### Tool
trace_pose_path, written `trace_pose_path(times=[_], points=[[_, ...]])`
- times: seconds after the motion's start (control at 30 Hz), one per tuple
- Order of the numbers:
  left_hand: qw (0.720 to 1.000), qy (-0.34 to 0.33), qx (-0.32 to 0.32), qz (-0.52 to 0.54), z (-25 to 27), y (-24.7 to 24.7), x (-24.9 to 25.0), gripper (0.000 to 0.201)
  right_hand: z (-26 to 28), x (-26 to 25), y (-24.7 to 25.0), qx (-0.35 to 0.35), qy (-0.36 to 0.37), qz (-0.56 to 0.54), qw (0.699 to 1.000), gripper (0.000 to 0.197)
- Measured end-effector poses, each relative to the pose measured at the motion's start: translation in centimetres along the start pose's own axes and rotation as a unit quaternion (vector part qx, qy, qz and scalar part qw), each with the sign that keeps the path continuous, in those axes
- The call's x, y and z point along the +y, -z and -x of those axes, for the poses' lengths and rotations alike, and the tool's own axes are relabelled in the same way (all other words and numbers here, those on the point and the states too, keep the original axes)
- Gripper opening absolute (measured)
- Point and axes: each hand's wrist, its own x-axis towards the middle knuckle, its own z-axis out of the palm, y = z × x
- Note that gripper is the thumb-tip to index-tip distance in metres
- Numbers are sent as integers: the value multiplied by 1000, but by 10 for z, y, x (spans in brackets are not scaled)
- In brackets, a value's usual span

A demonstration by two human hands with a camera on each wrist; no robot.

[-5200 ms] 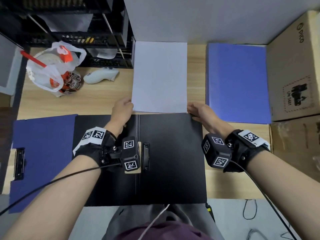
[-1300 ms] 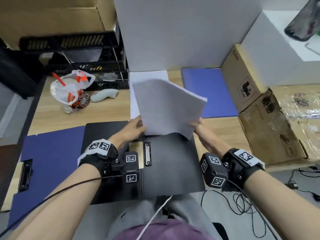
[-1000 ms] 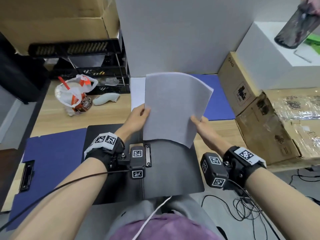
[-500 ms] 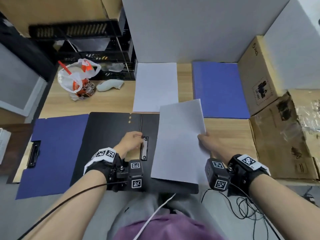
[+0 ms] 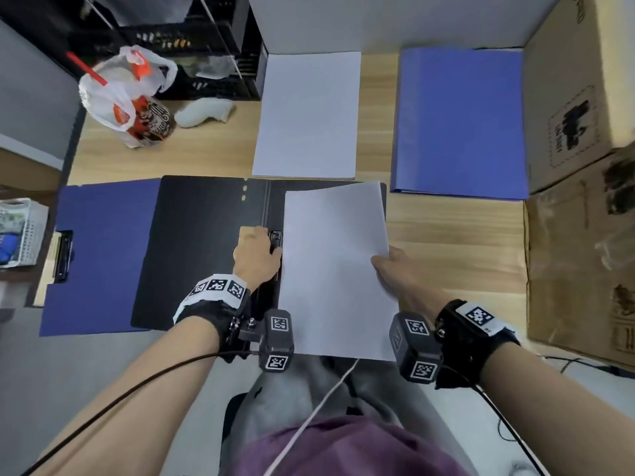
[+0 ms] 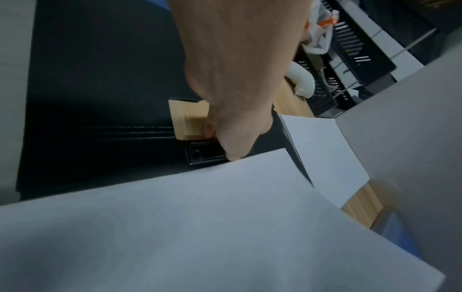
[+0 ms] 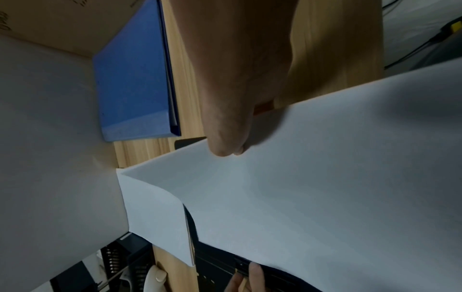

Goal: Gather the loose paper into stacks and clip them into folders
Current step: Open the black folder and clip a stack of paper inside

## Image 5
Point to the black stacked file tray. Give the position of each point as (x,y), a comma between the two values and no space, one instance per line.
(198,24)

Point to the squared stack of white papers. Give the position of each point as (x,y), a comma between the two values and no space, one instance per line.
(307,113)

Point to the person's right hand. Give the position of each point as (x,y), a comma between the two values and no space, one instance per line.
(407,282)

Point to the blue folder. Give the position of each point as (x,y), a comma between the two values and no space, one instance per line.
(104,252)
(456,123)

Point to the printed drink cup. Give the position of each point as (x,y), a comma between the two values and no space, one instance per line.
(156,121)

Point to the grey trousers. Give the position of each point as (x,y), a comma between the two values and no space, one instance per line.
(287,391)

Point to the person's left hand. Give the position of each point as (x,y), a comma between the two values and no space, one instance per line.
(255,262)

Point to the drink cup in plastic bag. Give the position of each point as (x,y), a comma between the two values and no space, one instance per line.
(109,104)

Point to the white handheld controller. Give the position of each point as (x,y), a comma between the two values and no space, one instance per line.
(201,113)

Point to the flat printed cardboard box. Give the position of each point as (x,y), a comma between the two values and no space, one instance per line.
(570,272)

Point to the person's right forearm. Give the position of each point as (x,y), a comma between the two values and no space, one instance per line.
(560,411)

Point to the sheet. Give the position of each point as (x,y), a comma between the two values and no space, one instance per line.
(332,272)

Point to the brown labelled cardboard box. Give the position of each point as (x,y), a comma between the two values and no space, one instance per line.
(565,84)

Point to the green folder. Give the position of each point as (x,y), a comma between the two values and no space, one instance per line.
(193,252)

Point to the dark brown wooden stool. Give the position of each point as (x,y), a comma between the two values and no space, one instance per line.
(22,287)

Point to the red drinking straw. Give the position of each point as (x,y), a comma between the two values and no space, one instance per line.
(85,69)

